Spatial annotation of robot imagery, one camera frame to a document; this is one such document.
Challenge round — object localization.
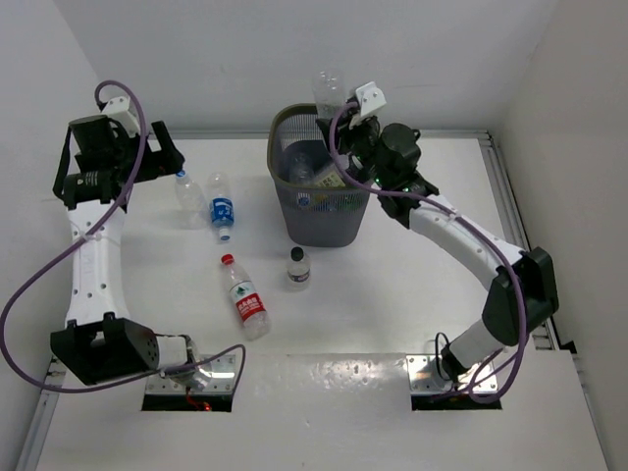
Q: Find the blue label water bottle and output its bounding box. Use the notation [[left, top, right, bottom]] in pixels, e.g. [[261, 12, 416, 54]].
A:
[[314, 197, 341, 213]]

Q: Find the small black cap bottle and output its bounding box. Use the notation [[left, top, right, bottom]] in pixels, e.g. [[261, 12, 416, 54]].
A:
[[287, 246, 311, 290]]

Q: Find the grey mesh waste bin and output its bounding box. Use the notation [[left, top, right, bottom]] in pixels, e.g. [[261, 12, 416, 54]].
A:
[[267, 104, 369, 247]]

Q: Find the metal base plate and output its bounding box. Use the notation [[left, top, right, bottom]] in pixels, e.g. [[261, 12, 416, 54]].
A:
[[144, 354, 237, 395], [405, 353, 497, 396]]

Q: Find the clear bottle blue cap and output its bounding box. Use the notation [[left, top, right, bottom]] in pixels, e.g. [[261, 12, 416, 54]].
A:
[[175, 170, 207, 230], [288, 152, 314, 186]]

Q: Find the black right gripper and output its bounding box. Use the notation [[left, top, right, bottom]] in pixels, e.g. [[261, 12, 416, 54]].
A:
[[321, 106, 391, 188]]

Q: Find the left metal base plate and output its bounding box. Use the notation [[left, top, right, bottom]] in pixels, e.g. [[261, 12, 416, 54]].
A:
[[144, 354, 237, 395]]

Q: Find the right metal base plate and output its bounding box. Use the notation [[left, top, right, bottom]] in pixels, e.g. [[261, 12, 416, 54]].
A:
[[405, 353, 497, 396]]

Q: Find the clear crushed bottle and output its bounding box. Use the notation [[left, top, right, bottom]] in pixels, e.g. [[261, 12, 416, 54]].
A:
[[312, 69, 345, 120]]

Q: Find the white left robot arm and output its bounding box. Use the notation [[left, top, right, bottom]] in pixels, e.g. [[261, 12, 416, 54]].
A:
[[50, 115, 193, 386]]

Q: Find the pineapple juice bottle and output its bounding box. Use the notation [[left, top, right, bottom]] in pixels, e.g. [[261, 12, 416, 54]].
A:
[[312, 163, 345, 188]]

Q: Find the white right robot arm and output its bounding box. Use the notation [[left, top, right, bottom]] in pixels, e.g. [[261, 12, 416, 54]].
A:
[[316, 110, 559, 383]]

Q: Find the red label water bottle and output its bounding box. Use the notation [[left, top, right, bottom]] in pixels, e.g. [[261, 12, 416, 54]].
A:
[[221, 254, 271, 340]]

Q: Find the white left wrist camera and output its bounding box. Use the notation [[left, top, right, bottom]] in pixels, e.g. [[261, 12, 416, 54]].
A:
[[101, 96, 140, 137]]

